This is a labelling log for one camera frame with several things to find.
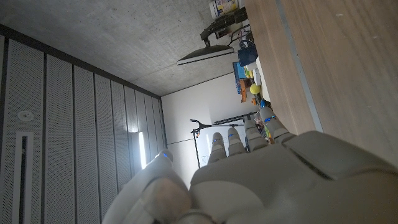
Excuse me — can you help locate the wall light strip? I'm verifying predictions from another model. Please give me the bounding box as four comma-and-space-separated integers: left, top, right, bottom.
137, 131, 147, 170

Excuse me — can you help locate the black monitor on stand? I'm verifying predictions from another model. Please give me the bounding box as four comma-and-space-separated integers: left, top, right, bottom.
176, 6, 250, 66

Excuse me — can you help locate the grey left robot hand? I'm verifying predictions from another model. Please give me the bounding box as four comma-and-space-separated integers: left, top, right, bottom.
101, 106, 398, 224

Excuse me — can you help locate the orange storage box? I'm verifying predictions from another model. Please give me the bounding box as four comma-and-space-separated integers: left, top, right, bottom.
238, 78, 250, 103

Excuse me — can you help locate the round ceiling detector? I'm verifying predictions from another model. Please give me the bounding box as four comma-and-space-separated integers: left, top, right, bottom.
17, 110, 34, 122

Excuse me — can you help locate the white wipes canister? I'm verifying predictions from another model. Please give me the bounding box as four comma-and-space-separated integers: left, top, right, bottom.
208, 0, 240, 19

